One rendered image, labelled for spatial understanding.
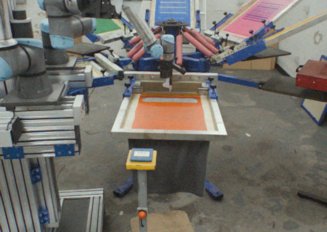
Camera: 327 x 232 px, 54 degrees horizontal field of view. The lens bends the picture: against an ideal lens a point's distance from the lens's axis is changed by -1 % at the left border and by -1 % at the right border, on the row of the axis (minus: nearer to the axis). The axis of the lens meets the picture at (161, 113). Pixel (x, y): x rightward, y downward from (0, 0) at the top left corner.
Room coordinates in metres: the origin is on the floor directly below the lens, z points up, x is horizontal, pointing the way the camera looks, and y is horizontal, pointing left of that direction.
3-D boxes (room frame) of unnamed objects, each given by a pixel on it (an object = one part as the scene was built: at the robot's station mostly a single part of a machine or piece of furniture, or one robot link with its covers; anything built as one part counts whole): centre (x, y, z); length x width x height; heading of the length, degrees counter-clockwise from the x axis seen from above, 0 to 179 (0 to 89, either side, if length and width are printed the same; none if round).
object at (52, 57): (1.79, 0.60, 1.31); 0.15 x 0.15 x 0.10
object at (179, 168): (1.55, -0.04, 0.74); 0.45 x 0.03 x 0.43; 88
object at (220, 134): (1.84, -0.05, 0.97); 0.79 x 0.58 x 0.04; 178
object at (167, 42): (2.05, -0.03, 1.31); 0.09 x 0.08 x 0.11; 101
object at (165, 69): (2.05, -0.03, 1.15); 0.09 x 0.08 x 0.12; 88
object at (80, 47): (3.25, 0.49, 0.91); 1.34 x 0.40 x 0.08; 58
